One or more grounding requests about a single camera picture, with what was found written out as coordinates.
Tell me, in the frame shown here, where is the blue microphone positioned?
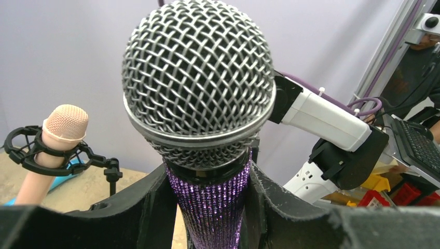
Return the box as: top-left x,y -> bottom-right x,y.
3,159 -> 85,207

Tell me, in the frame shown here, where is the purple glitter microphone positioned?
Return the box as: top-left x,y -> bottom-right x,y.
122,1 -> 276,248

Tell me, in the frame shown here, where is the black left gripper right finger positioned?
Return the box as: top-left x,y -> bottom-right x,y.
245,164 -> 439,248

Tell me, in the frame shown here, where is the beige pink microphone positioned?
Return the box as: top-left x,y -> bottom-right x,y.
14,104 -> 89,205

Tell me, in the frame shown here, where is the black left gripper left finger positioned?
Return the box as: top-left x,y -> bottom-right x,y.
1,166 -> 177,248

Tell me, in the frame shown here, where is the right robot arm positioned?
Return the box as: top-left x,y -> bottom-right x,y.
269,72 -> 389,204

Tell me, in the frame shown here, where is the black tripod shock-mount stand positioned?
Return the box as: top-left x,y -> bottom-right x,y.
4,126 -> 123,196

